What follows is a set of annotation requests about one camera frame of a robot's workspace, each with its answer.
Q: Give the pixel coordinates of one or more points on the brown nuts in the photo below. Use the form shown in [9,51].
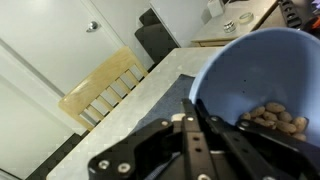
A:
[283,121]

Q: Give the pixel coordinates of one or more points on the small white box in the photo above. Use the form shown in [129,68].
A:
[215,8]

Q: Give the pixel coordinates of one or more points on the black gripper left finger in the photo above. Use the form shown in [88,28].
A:
[140,153]

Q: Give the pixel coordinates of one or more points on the wooden edged side table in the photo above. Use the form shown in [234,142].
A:
[216,33]

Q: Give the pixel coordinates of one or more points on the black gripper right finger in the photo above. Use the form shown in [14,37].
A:
[266,156]

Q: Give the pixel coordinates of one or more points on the clear tape roll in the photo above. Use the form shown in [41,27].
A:
[246,18]

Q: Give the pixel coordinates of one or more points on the white door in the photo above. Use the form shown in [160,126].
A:
[50,33]

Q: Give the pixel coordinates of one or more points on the dark armchair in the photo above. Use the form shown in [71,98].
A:
[156,43]

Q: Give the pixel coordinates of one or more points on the blue plastic bowl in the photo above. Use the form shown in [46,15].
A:
[266,66]

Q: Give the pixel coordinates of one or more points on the round metal object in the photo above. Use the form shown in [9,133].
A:
[230,26]

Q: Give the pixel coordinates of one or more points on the light wooden slatted chair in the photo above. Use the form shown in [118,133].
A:
[86,90]

